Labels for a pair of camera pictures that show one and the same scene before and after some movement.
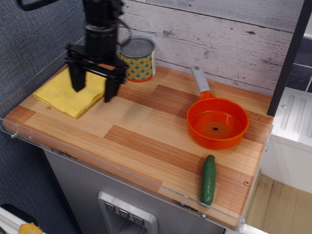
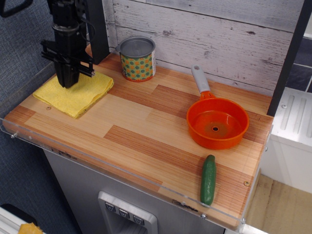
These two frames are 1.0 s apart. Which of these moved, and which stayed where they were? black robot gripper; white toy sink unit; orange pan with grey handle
Moved: black robot gripper
Stayed: orange pan with grey handle; white toy sink unit
